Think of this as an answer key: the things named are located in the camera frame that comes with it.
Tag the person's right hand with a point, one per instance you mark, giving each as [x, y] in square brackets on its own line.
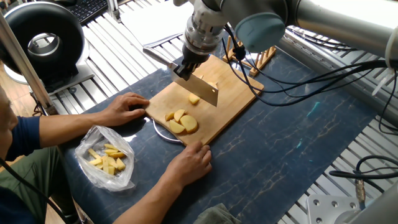
[189, 165]

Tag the thin cut potato slice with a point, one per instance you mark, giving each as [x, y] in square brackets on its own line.
[212, 85]

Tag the person's left forearm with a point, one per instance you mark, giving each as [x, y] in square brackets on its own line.
[62, 130]

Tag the bamboo cutting board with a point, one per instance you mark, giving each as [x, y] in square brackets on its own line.
[236, 99]

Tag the plastic bag of potato sticks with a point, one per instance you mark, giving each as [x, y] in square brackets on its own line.
[102, 158]

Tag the black keyboard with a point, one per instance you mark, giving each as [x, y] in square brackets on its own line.
[87, 9]

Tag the metal mounting plate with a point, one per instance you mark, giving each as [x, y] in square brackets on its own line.
[333, 211]

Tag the person's left hand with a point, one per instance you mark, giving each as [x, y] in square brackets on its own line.
[124, 107]

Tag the olive trousers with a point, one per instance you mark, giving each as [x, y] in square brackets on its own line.
[31, 186]

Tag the grey-green cloth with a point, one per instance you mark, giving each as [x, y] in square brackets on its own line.
[214, 214]

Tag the white sheet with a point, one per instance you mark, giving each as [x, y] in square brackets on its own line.
[155, 22]

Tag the wooden knife rack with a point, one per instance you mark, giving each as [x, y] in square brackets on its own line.
[264, 57]

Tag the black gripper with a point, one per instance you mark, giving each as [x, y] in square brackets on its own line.
[200, 47]

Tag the steel cleaver knife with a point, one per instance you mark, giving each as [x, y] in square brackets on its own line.
[200, 89]

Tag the person's right forearm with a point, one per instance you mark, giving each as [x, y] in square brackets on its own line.
[143, 205]

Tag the wooden pole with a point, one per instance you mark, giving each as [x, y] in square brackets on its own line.
[25, 65]

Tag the dark blue marble mat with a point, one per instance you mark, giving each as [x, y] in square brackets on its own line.
[286, 143]

